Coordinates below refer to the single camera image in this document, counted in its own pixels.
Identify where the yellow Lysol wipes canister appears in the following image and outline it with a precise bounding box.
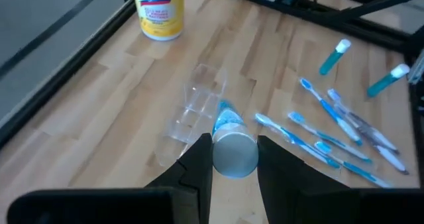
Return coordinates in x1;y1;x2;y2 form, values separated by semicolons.
132;0;185;42

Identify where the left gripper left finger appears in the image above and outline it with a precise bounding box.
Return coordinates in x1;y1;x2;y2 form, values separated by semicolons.
145;133;213;224

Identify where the clear acrylic organizer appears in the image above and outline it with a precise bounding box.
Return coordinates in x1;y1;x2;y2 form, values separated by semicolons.
154;63;228;168

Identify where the long silver frame bracket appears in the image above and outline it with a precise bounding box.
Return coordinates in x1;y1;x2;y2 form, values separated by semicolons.
407;47;424;85

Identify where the purple white toothbrush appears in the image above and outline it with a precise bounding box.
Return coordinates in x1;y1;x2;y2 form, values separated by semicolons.
337;103;410;176
327;88;400;154

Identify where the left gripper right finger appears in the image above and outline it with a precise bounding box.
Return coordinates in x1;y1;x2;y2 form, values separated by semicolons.
257;135;354;224

